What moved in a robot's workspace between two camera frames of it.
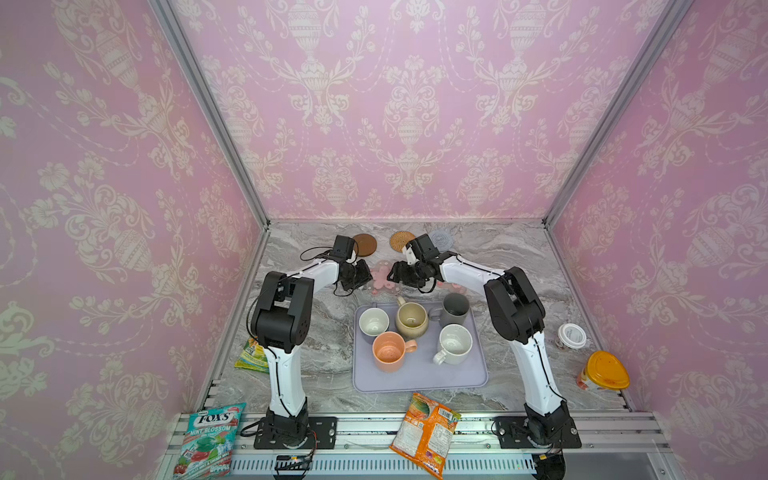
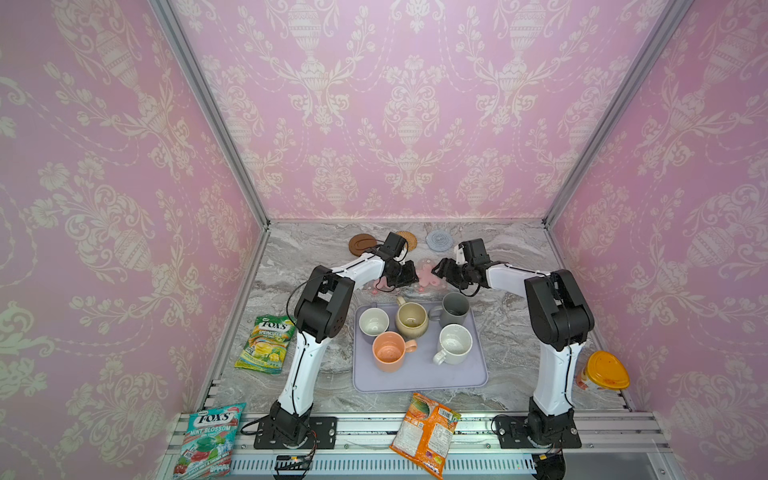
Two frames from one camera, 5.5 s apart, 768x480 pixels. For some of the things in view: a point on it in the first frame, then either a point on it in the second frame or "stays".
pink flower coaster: [381, 284] stays
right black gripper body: [402, 274] → [456, 273]
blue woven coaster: [443, 240] stays
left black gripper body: [356, 275] → [401, 273]
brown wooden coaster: [364, 244] stays
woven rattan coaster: [400, 239] stays
